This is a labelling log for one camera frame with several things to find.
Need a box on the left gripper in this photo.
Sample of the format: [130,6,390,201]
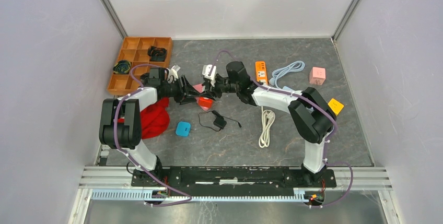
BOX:
[162,75,202,106]

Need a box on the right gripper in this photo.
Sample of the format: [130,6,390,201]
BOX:
[202,76,240,102]

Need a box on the red cube socket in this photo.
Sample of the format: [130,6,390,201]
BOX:
[197,97,213,111]

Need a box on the blue plug adapter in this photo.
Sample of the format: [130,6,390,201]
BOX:
[176,121,192,137]

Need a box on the pink triangular power strip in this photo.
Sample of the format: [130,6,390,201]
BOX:
[193,84,204,93]

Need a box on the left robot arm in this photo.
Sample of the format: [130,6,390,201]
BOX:
[98,66,201,186]

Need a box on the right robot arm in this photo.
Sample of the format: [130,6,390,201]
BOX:
[201,61,337,186]

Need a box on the orange power strip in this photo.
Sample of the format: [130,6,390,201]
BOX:
[255,61,268,85]

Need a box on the red cloth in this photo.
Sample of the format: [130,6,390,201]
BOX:
[135,98,170,140]

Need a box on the black coiled item top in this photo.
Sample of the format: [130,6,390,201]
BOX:
[147,45,167,62]

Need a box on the light blue power strip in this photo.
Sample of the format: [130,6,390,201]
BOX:
[282,86,294,92]

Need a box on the black green coiled item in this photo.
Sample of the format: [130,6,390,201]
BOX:
[112,60,132,75]

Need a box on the pink cube socket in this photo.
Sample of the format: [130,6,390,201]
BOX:
[309,67,326,86]

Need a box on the yellow cube socket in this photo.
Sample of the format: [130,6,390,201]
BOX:
[328,98,344,115]

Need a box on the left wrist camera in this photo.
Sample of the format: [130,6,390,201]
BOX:
[168,65,181,83]

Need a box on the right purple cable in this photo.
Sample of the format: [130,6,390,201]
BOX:
[207,50,354,209]

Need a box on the black charger with cable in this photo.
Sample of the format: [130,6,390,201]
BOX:
[197,110,242,132]

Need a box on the white power cord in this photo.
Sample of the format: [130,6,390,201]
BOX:
[258,106,276,149]

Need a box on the light blue cord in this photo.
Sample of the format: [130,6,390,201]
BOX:
[270,60,306,88]

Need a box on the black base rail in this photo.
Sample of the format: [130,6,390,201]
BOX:
[131,166,337,197]

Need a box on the white cable duct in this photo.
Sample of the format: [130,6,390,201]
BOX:
[91,189,308,203]

